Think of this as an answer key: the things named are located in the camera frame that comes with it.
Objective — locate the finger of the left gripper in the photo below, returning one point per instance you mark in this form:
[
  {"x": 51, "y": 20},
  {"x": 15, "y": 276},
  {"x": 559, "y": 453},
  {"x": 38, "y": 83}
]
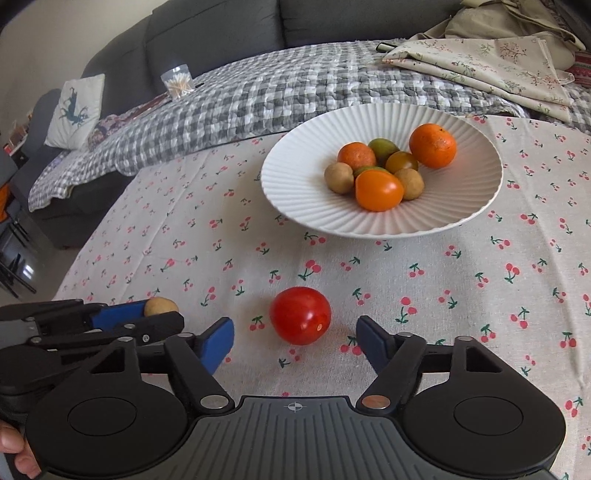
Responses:
[
  {"x": 129, "y": 327},
  {"x": 23, "y": 318}
]

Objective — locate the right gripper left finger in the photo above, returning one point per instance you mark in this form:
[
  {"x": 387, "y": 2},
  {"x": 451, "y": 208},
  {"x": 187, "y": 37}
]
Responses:
[{"x": 191, "y": 361}]

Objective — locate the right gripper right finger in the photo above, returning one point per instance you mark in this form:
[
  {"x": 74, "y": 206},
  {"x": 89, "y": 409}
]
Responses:
[{"x": 396, "y": 359}]

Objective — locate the tan longan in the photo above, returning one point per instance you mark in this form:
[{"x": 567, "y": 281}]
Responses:
[{"x": 159, "y": 305}]

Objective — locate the red tomato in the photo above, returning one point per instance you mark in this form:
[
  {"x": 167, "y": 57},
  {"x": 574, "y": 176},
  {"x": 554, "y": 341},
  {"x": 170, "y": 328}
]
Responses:
[{"x": 300, "y": 315}]

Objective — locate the orange cherry tomato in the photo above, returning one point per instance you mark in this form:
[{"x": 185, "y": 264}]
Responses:
[{"x": 378, "y": 191}]

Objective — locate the tan round longan fruit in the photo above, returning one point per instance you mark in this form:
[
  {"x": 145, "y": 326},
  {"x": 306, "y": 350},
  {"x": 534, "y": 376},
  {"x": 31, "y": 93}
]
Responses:
[{"x": 412, "y": 182}]

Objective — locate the green reddish oval fruit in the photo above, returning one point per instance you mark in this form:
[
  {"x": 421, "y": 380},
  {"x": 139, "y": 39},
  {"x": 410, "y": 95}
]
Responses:
[{"x": 360, "y": 170}]

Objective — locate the amber brown cherry tomato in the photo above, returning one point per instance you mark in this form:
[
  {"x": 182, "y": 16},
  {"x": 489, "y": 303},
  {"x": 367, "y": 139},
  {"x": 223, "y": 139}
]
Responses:
[{"x": 401, "y": 160}]

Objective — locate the small orange mandarin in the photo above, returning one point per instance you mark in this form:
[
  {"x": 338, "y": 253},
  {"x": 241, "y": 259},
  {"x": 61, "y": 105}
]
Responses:
[{"x": 357, "y": 155}]

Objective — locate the large orange mandarin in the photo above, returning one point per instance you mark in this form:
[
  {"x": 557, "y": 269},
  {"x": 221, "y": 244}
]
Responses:
[{"x": 433, "y": 146}]

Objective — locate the person's left hand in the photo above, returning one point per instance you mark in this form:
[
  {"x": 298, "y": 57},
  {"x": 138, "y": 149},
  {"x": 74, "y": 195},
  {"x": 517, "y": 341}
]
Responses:
[{"x": 13, "y": 443}]

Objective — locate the cherry print tablecloth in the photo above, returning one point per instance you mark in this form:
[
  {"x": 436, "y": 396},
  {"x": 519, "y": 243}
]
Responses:
[{"x": 199, "y": 231}]

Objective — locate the white ribbed plate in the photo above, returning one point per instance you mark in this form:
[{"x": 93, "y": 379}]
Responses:
[{"x": 293, "y": 181}]

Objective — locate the white deer print pillow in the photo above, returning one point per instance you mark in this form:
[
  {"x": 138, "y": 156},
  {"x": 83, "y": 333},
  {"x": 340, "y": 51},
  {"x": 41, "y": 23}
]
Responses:
[{"x": 76, "y": 114}]

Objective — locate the clear toothpick box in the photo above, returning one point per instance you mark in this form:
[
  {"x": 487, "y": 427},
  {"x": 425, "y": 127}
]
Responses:
[{"x": 178, "y": 81}]

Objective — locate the grey checkered blanket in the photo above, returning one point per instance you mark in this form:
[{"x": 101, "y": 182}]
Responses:
[{"x": 269, "y": 93}]

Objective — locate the dark grey sofa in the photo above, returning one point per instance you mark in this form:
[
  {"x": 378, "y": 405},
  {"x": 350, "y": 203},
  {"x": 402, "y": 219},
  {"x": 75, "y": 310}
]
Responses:
[{"x": 204, "y": 35}]

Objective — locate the folded floral cloth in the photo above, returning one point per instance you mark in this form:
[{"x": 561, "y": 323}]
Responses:
[{"x": 518, "y": 69}]

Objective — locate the red patterned cushion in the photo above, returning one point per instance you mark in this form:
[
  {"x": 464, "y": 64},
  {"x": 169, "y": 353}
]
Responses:
[{"x": 581, "y": 69}]

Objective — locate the beige jacket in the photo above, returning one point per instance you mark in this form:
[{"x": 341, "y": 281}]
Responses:
[{"x": 510, "y": 19}]

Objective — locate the black chair frame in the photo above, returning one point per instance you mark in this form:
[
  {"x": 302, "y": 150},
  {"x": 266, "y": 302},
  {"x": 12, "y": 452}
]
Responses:
[{"x": 14, "y": 237}]

